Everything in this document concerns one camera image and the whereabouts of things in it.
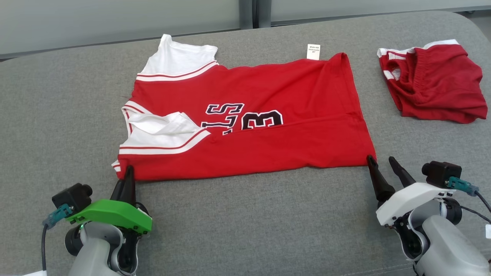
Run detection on red Bulls basketball shorts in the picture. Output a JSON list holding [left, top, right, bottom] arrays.
[[377, 39, 488, 124]]

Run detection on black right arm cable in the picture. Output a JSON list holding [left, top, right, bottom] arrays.
[[460, 191, 491, 225]]

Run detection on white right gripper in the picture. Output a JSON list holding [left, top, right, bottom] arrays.
[[366, 155, 446, 227]]

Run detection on grey rounded post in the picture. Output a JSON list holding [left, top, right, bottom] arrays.
[[239, 0, 254, 30], [256, 0, 272, 28]]

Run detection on teal left cable connector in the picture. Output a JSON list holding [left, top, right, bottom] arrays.
[[42, 204, 74, 230]]

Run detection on grey fabric sofa cushion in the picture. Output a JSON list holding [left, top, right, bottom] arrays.
[[0, 11, 491, 276]]

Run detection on teal cable connector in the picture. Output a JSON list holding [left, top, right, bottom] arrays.
[[446, 176, 480, 197], [42, 204, 74, 230]]

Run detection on teal right cable connector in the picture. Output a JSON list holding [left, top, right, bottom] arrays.
[[446, 176, 480, 197]]

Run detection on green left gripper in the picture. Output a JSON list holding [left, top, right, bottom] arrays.
[[65, 165, 153, 235]]

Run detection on red number 23 basketball jersey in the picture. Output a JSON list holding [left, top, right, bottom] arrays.
[[111, 34, 377, 181]]

